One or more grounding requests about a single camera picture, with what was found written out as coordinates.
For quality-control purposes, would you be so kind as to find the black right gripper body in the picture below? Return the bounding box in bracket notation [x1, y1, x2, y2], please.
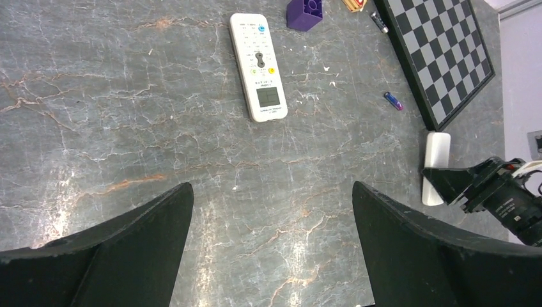
[461, 157, 541, 246]

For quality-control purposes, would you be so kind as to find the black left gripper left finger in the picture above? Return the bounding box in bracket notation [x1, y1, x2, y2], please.
[1, 183, 194, 306]

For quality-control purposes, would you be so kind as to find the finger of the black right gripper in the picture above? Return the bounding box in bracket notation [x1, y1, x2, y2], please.
[422, 162, 487, 205]

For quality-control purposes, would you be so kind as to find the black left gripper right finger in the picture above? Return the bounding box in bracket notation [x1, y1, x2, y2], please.
[352, 182, 541, 306]

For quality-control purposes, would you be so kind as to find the red and white remote control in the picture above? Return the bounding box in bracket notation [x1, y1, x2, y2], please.
[421, 132, 451, 207]

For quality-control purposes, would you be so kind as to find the purple battery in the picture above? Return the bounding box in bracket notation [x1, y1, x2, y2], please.
[383, 91, 404, 111]

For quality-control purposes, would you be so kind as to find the black and white chessboard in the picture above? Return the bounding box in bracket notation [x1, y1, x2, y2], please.
[375, 0, 495, 132]

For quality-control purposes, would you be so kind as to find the lone black battery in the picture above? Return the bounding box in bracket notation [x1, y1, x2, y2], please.
[370, 12, 389, 34]

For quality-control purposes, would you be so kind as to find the red playing card box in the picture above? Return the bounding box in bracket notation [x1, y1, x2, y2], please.
[342, 0, 368, 13]

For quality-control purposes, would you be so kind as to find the purple plastic block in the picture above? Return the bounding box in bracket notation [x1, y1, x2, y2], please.
[286, 0, 323, 32]

